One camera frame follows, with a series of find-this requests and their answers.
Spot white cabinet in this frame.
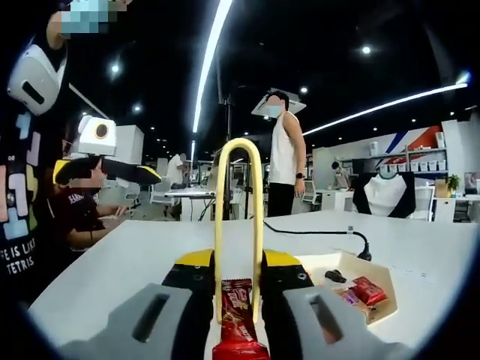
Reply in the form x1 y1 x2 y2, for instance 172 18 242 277
430 194 480 224

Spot white chest-worn device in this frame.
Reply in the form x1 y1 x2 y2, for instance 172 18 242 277
7 43 68 116

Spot ceiling air conditioner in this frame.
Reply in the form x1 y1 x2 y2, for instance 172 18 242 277
251 91 309 117

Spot white mesh office chair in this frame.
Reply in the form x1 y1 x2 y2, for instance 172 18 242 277
412 185 436 222

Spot black and white shirt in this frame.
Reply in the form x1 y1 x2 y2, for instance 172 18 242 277
352 170 417 219

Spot red square snack packet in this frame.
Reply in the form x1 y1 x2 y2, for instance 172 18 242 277
351 276 389 305

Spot silver laptop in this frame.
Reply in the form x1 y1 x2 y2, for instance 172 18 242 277
164 159 222 198

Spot long red snack packet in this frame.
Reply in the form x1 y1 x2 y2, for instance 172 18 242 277
211 277 271 360

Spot cream hexagonal container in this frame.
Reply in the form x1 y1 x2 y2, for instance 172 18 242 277
292 250 398 326

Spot black power cable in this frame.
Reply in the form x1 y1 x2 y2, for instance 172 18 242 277
263 220 373 263

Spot row of white storage bins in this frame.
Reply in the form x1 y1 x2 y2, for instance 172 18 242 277
385 160 447 173

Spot black snack packet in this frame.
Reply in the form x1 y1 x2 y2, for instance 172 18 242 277
324 268 348 284

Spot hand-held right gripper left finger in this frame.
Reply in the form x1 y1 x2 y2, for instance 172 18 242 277
55 247 218 360

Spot yellow food tongs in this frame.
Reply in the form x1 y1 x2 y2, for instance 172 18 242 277
213 137 263 324

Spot purple snack packet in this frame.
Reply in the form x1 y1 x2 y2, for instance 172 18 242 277
340 288 363 305

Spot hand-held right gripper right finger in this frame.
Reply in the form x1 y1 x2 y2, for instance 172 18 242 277
260 249 413 360

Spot metal storage shelf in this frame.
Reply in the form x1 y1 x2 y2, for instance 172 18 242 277
369 148 449 176

